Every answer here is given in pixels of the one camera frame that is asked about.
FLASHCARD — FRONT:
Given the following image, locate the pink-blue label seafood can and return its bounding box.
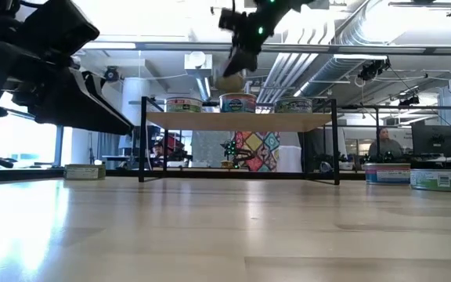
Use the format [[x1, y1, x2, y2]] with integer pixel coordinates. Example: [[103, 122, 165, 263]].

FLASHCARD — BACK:
[[364, 162, 412, 186], [218, 92, 258, 114]]

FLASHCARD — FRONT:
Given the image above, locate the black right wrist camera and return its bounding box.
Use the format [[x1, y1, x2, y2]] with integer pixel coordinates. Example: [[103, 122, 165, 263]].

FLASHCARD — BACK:
[[218, 7, 248, 34]]

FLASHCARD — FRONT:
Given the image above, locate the wooden shelf black frame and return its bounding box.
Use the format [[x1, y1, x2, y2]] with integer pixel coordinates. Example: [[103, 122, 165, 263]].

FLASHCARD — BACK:
[[138, 96, 341, 186]]

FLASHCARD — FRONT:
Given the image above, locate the white cloth cover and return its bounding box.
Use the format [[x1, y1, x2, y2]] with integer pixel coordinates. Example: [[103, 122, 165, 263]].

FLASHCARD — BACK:
[[278, 132, 303, 173]]

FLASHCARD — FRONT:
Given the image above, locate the black background railing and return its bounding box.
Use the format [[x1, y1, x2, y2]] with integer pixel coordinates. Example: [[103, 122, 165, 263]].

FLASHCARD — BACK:
[[338, 103, 451, 164]]

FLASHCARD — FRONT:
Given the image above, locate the silver-lid green-label can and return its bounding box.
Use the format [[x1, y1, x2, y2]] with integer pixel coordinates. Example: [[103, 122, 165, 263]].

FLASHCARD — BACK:
[[274, 96, 313, 114], [410, 168, 451, 193]]

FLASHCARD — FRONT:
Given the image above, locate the black background monitor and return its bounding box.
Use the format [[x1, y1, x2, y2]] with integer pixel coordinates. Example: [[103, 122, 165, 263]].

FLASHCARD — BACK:
[[412, 124, 451, 160]]

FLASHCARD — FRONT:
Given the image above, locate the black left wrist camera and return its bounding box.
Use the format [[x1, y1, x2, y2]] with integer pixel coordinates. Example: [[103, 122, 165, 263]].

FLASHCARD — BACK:
[[20, 0, 101, 60]]

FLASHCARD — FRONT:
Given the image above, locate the colourful patterned cloth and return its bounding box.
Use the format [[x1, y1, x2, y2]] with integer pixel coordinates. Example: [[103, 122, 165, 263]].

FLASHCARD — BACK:
[[233, 131, 281, 172]]

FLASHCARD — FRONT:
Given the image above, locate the white ceiling vent box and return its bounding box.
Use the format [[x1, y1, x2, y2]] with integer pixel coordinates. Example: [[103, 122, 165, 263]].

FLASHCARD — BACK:
[[184, 52, 213, 79]]

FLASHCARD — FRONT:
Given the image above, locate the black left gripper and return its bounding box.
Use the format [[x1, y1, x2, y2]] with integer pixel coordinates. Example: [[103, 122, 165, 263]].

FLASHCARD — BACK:
[[0, 41, 135, 136]]

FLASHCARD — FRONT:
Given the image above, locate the black ceiling camera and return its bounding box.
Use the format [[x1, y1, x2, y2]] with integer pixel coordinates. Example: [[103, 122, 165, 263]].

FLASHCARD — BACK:
[[399, 95, 421, 107], [357, 58, 391, 82]]

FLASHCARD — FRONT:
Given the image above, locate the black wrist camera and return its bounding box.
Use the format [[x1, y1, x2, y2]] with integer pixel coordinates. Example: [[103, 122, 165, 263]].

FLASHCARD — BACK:
[[218, 7, 248, 34], [20, 0, 101, 60]]

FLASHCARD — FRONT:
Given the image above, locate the black metal table frame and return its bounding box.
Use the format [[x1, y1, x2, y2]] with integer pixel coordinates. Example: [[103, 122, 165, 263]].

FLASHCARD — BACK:
[[0, 167, 451, 185]]

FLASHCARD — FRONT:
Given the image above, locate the person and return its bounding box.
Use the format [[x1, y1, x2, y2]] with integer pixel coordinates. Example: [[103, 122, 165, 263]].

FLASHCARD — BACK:
[[368, 127, 405, 160]]

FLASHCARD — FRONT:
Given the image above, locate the silver-lid seafood can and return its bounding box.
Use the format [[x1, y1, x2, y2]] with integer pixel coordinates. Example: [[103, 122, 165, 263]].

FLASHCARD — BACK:
[[165, 96, 204, 114]]

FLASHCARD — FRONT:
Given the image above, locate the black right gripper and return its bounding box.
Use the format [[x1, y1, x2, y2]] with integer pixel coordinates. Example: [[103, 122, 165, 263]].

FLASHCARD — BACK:
[[222, 3, 289, 78]]

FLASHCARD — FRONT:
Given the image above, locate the grey overhead beam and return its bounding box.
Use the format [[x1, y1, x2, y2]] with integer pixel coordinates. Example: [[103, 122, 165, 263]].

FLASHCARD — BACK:
[[45, 41, 451, 55]]

